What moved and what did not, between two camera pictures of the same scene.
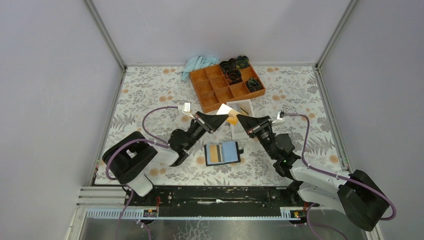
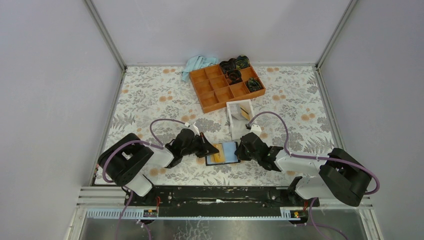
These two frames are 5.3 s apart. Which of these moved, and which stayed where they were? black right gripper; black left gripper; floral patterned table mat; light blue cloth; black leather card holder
Moved: black left gripper; black right gripper
Stayed: light blue cloth; floral patterned table mat; black leather card holder
